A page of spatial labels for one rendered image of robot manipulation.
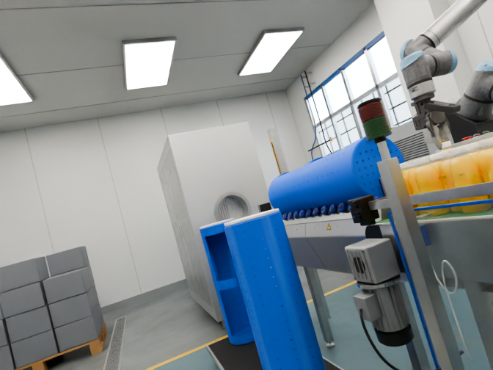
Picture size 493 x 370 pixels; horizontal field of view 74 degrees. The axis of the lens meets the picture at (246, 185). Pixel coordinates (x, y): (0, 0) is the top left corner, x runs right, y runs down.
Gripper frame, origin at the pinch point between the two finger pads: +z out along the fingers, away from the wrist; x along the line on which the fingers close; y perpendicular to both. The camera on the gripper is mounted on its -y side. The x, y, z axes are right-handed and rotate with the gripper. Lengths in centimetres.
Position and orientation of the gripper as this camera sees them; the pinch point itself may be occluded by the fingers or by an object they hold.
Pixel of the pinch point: (444, 144)
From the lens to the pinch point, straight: 143.3
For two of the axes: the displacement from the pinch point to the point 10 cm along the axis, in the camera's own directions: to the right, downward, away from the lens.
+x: -9.1, 2.3, -3.5
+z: 2.7, 9.6, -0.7
